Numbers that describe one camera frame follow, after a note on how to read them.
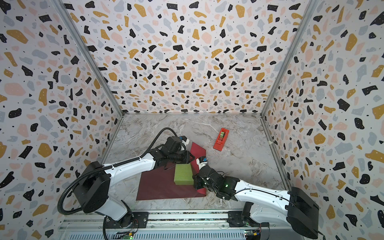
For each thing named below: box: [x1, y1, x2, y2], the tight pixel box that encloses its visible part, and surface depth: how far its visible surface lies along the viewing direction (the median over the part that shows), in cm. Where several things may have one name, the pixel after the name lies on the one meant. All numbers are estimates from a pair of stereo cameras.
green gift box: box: [174, 163, 194, 186], surface depth 83 cm
